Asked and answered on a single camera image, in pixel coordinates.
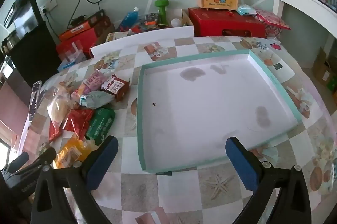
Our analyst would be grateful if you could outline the green dumbbell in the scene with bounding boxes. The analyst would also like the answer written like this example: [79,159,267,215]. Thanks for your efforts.
[154,0,172,27]

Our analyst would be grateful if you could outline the blue plastic bottle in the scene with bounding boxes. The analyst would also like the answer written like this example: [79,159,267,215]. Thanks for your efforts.
[118,7,140,32]

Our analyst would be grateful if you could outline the white tray with teal rim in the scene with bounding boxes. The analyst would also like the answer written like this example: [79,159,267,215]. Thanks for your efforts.
[137,50,303,174]

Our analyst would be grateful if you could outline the small blue packet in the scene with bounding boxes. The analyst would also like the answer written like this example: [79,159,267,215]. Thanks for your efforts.
[57,61,77,72]

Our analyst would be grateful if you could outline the clear plastic box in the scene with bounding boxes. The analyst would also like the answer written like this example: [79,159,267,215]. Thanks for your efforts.
[59,40,88,65]

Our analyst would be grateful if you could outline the clear bag of pale noodles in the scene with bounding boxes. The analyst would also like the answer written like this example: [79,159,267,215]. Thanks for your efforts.
[47,93,72,133]

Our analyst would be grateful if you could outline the glossy red snack packet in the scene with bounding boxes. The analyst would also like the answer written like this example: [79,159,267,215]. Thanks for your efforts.
[63,108,94,140]

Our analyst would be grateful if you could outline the blue wet wipes pack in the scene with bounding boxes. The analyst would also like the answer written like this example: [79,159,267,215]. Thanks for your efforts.
[236,4,258,17]

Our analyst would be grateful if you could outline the clear plastic bar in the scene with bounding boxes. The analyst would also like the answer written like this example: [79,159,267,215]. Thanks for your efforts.
[28,80,43,123]

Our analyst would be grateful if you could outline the green snack packet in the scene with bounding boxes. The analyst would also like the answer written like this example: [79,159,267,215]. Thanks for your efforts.
[86,108,116,146]

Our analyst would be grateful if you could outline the orange-beige snack packet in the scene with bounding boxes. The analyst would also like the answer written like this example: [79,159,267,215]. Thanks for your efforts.
[71,82,88,101]

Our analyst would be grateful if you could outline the pink snack packet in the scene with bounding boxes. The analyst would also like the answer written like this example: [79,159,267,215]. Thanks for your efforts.
[86,72,111,92]

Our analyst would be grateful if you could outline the white wall socket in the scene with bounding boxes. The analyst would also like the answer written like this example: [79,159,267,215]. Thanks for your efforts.
[40,0,58,15]

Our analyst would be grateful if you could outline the pile of small toys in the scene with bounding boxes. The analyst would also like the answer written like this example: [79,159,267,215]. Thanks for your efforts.
[141,12,169,30]

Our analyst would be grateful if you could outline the large red gift box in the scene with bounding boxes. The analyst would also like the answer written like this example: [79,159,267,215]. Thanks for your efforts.
[188,7,267,38]

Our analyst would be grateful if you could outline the black monitor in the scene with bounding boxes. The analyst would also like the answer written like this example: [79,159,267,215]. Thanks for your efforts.
[4,0,40,37]

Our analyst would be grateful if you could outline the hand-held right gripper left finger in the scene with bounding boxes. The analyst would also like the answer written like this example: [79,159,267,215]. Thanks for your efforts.
[31,135,119,224]

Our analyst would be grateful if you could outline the plain red box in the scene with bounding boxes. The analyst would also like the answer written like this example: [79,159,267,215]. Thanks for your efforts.
[56,29,97,61]

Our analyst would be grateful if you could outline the grey-green snack packet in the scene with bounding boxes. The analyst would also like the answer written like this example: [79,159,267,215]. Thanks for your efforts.
[80,91,115,109]

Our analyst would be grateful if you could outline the orange cardboard box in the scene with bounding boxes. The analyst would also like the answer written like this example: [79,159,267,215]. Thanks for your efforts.
[58,20,92,41]

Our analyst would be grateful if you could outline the yellow snack packet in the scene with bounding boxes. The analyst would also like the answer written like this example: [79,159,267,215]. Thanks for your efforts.
[56,135,92,169]

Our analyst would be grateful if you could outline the cardboard boxes under shelf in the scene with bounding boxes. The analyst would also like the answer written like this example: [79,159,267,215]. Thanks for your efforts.
[311,46,337,94]

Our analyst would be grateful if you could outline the brown snack carton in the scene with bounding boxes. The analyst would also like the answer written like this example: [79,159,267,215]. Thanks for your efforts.
[101,75,131,103]

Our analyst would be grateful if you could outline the red patterned gift box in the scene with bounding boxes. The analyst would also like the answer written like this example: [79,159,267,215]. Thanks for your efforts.
[255,10,292,40]

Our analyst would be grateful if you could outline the small printed card box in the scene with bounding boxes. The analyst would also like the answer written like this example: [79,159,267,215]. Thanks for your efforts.
[105,31,128,43]

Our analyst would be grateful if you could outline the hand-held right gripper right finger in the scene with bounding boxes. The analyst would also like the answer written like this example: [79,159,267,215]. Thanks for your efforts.
[225,136,312,224]

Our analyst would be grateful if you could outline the black cabinet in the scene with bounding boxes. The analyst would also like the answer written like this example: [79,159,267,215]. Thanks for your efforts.
[0,21,62,88]

